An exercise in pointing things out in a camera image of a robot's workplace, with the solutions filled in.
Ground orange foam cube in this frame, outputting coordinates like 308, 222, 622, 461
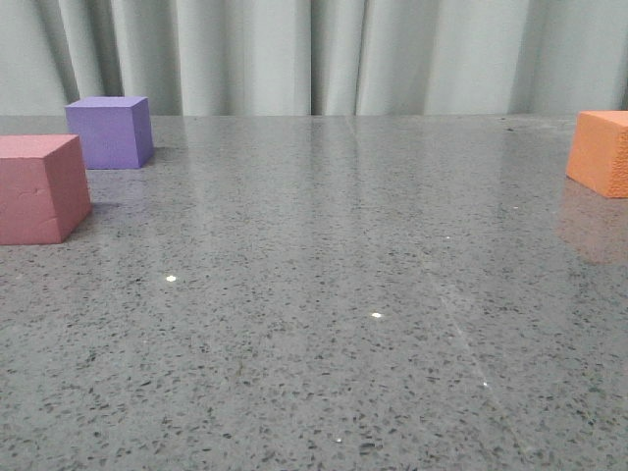
566, 111, 628, 198

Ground grey-green pleated curtain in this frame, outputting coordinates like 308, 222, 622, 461
1, 1, 627, 116

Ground purple foam cube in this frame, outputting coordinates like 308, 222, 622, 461
65, 96, 154, 170

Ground pink foam cube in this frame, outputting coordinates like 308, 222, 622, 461
1, 134, 91, 245

